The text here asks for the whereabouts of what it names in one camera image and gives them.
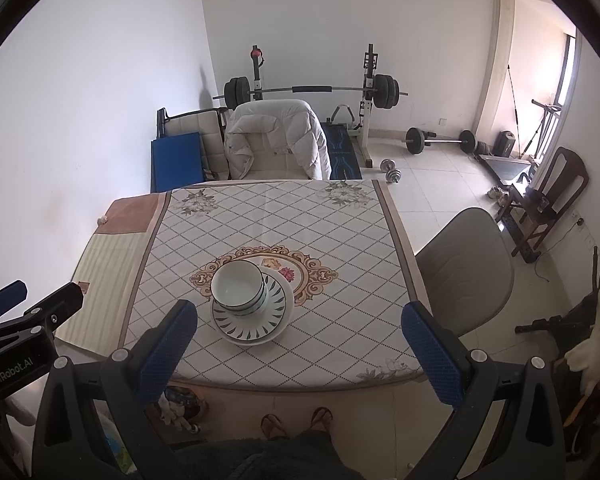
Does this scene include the blue foam mat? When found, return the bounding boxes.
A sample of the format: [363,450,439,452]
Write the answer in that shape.
[150,131,205,193]

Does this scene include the colourful plastic bag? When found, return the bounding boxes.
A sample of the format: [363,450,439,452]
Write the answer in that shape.
[100,410,136,476]

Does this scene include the dark basket with white cloths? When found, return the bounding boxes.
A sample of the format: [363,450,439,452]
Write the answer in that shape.
[161,385,207,433]

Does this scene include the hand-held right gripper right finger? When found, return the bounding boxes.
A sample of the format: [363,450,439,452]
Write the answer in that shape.
[401,301,566,480]

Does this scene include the grey chair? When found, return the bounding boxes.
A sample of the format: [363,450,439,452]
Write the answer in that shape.
[415,207,515,338]

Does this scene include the white goose plush toy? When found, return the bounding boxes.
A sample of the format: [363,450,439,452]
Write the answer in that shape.
[562,274,600,428]

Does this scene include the cream quilted folding chair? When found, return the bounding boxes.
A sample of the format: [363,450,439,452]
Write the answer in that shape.
[156,106,231,183]

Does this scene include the dark wooden chair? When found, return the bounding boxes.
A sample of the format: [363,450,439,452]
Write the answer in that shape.
[497,146,590,264]

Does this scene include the barbell with black plates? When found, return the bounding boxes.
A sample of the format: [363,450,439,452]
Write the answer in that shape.
[212,74,409,111]

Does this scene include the black red resistance band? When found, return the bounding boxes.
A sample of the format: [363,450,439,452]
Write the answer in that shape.
[506,62,523,141]

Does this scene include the small black bin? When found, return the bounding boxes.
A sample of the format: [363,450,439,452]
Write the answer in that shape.
[495,130,517,157]

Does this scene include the short barbell black plates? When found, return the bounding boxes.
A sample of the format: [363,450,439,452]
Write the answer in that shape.
[404,127,477,156]

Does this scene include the person's right foot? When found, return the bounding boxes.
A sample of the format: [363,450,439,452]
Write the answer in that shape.
[310,406,333,433]

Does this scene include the plain white plate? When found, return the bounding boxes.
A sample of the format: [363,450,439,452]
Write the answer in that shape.
[210,272,297,346]

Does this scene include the person's dark clothing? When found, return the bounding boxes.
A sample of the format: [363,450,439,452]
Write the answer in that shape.
[175,430,366,480]

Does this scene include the grey exercise machine frame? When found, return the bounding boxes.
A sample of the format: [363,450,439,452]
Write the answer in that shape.
[522,99,563,161]

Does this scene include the white puffer jacket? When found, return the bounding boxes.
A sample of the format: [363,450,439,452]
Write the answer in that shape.
[223,99,332,181]

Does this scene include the black treadmill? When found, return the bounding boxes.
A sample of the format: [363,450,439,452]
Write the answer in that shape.
[472,152,538,186]

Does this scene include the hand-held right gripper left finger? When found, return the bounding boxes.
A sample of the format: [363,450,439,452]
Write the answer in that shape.
[32,299,199,480]

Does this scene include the cream padded chair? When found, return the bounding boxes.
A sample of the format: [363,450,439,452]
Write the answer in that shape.
[230,132,311,181]

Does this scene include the beige striped brown mat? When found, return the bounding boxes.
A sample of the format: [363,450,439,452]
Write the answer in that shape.
[55,191,173,361]

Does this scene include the white weight bench rack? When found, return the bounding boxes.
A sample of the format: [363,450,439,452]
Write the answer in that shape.
[250,44,381,168]

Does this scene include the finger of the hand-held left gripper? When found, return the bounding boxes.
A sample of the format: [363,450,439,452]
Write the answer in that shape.
[0,280,28,333]
[10,281,85,336]

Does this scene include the white bowl dark rim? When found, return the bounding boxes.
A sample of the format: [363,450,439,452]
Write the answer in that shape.
[210,260,267,313]

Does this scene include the diamond patterned floral tablecloth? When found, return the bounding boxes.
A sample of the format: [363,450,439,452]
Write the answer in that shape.
[117,179,428,393]

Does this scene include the window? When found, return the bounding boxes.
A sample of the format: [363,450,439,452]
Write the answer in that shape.
[550,30,578,111]

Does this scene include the dark blue weight bench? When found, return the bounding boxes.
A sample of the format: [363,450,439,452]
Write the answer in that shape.
[320,121,363,181]

